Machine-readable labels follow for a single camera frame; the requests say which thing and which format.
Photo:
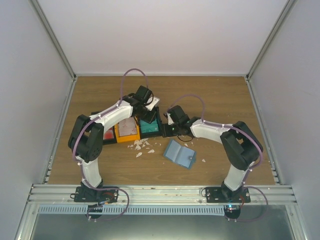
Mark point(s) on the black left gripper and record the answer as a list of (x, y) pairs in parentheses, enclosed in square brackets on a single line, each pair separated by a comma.
[(149, 119)]

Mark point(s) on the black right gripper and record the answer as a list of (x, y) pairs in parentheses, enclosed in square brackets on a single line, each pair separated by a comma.
[(166, 132)]

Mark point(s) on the black three-compartment card tray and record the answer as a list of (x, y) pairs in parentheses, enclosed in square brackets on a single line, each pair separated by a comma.
[(143, 136)]

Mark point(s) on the blue leather card holder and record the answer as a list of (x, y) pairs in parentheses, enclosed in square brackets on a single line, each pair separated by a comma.
[(180, 155)]

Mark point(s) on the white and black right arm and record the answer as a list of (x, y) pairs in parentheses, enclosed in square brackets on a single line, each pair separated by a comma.
[(242, 148)]

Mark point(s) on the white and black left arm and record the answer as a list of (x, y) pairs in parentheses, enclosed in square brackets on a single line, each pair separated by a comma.
[(86, 139)]

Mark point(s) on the white card stack in bin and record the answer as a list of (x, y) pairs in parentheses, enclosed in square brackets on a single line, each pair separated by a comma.
[(127, 127)]

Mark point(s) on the red and white card stack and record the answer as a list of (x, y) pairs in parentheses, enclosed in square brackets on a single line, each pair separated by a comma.
[(109, 134)]

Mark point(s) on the orange middle tray bin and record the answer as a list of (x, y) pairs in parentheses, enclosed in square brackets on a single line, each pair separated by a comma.
[(127, 138)]

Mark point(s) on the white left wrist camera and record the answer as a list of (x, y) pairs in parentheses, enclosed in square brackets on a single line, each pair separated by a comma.
[(152, 102)]

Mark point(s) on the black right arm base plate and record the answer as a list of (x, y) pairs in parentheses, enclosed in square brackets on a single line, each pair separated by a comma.
[(225, 195)]

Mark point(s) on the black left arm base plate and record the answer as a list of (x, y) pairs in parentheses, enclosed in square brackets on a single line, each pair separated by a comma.
[(84, 194)]

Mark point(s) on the grey slotted cable duct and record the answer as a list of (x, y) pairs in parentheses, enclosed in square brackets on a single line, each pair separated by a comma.
[(205, 210)]

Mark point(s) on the aluminium front frame rail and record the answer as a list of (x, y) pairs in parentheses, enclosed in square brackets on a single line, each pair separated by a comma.
[(162, 194)]

